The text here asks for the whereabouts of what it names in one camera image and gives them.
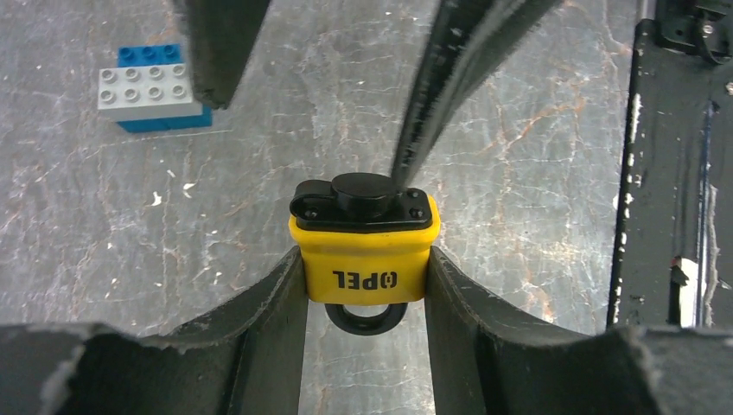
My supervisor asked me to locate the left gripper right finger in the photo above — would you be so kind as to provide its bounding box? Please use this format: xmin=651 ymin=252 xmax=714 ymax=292
xmin=425 ymin=247 xmax=732 ymax=414

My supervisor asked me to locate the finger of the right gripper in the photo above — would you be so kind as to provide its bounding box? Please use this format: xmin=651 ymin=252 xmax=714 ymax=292
xmin=173 ymin=0 xmax=271 ymax=110
xmin=391 ymin=0 xmax=558 ymax=188

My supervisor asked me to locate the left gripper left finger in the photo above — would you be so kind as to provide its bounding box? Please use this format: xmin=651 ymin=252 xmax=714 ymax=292
xmin=1 ymin=249 xmax=308 ymax=414

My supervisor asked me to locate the yellow black padlock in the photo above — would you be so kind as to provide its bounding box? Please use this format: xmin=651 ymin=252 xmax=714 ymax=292
xmin=289 ymin=173 xmax=441 ymax=336

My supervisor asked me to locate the grey blue brick stack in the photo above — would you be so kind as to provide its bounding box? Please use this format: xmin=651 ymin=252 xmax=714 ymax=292
xmin=97 ymin=43 xmax=213 ymax=133

